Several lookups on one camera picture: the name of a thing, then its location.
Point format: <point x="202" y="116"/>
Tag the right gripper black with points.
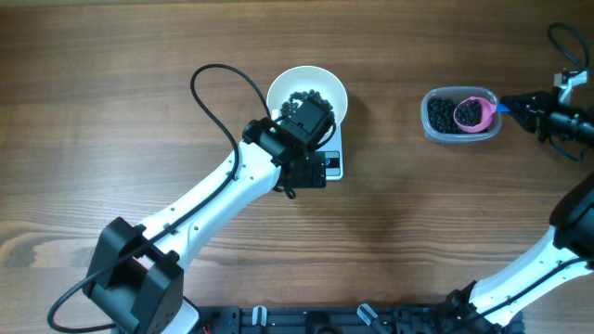
<point x="540" y="104"/>

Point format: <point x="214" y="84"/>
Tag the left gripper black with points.
<point x="314" y="174"/>

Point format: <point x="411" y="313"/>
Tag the pink scoop blue handle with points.
<point x="475" y="114"/>

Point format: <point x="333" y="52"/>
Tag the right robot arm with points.
<point x="565" y="251"/>

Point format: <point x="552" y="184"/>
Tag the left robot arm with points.
<point x="137" y="271"/>

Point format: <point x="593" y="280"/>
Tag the white digital kitchen scale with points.
<point x="333" y="160"/>

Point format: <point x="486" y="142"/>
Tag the black beans in bowl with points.
<point x="296" y="99"/>

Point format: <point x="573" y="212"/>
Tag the white bowl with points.
<point x="305" y="78"/>

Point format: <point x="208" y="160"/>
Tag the clear plastic container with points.
<point x="458" y="94"/>

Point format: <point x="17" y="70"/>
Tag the black beans in container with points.
<point x="440" y="114"/>

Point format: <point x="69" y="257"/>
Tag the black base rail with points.
<point x="403" y="319"/>

